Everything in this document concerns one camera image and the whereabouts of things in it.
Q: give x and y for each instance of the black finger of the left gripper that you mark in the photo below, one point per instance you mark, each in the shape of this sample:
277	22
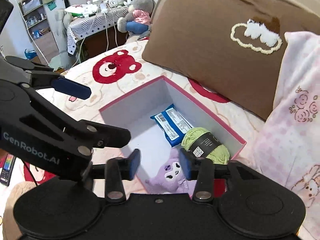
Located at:
108	136

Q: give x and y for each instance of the brown cloud pillow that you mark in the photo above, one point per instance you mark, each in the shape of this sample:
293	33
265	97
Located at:
204	40

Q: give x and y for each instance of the white shelf cabinet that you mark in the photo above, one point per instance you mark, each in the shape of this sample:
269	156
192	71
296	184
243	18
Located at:
42	25

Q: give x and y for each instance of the pink checkered pillow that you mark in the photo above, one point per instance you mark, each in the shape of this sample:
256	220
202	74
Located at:
287	147

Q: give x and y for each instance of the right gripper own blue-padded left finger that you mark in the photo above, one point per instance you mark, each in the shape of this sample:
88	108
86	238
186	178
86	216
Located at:
116	171

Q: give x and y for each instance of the grey plush doll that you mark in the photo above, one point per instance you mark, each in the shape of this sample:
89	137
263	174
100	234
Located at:
138	20

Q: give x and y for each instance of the patterned-cloth side table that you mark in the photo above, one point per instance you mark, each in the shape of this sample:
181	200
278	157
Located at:
84	27

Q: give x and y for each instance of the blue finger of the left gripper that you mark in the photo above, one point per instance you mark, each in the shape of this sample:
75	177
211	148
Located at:
72	88

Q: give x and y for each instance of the blue snack packet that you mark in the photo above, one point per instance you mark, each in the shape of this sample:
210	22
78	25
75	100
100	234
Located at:
173	124

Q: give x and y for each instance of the pink cardboard box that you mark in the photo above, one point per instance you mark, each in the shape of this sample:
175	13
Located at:
160	111

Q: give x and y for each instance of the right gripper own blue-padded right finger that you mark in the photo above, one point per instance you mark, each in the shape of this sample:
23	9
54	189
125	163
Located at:
200	170

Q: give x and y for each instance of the cream bear-print blanket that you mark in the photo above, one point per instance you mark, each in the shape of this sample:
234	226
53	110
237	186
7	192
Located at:
25	176

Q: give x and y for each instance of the purple plush toy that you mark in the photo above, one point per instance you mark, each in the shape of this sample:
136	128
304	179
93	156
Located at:
170	178

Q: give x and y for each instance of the green yarn ball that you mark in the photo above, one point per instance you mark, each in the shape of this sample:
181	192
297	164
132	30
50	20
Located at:
201	143

